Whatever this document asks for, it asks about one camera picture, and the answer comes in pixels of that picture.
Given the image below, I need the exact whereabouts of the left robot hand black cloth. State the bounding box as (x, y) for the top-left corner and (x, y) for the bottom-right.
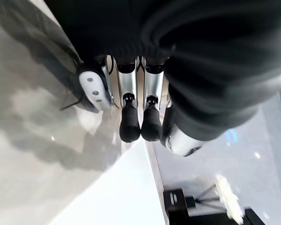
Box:
(44, 0), (281, 157)

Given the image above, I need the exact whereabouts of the white cabinet panel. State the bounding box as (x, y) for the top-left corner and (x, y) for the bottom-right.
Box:
(49, 140), (167, 225)

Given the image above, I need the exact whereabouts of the white fluffy mop head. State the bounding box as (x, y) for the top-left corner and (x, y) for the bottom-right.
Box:
(214, 174), (246, 224)

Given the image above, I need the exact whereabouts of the grey mop handle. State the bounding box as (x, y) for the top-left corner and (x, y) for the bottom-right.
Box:
(193, 184), (220, 203)

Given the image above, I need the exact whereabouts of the black box with white marks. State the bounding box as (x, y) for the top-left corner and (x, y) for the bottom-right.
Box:
(163, 188), (198, 225)

